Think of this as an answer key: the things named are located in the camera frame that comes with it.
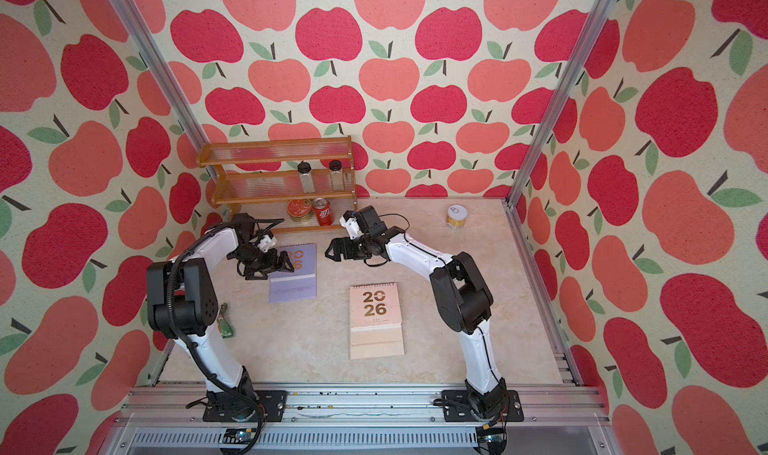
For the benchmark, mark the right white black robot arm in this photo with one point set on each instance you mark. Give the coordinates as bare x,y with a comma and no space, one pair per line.
463,300

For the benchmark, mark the clear spice jar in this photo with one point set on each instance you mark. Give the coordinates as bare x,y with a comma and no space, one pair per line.
306,178
337,175

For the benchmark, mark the purple calendar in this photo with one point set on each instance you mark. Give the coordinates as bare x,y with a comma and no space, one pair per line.
300,284

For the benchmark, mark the wooden three-tier shelf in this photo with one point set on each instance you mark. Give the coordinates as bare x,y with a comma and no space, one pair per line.
261,177

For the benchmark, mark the left clear spice jar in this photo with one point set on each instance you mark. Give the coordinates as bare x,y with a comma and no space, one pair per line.
306,178

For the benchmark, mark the right aluminium corner post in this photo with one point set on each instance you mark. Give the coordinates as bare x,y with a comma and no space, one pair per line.
573,69

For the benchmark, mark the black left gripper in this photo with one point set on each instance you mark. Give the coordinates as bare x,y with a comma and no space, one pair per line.
271,264

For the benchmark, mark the pink calendar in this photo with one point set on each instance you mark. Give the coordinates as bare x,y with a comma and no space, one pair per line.
375,328

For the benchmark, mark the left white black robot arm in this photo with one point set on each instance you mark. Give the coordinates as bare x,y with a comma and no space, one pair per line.
183,306

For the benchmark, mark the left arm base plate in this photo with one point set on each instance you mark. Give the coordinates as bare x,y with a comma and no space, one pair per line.
222,407

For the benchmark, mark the aluminium corner post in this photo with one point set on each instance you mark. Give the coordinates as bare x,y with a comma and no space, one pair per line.
573,69
132,19

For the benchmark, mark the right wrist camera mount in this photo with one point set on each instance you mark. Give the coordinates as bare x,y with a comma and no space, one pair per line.
365,221

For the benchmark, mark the right clear spice jar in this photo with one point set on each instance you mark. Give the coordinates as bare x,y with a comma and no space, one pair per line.
337,175

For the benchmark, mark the round red gold tin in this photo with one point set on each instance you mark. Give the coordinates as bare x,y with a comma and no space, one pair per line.
300,209

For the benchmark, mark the left aluminium corner post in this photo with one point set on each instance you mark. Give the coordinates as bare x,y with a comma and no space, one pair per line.
132,19

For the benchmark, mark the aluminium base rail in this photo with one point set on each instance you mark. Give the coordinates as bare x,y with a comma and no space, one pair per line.
361,418

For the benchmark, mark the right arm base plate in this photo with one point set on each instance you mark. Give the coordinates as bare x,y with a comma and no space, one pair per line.
456,407

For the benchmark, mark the red soda can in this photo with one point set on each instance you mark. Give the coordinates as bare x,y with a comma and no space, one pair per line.
323,211

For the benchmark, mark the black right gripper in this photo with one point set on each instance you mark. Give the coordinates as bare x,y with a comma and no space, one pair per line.
338,243

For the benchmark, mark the green orange snack bag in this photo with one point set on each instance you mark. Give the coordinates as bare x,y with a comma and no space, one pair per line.
225,328

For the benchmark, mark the small gold white can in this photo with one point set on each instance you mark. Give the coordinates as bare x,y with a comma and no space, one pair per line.
456,216

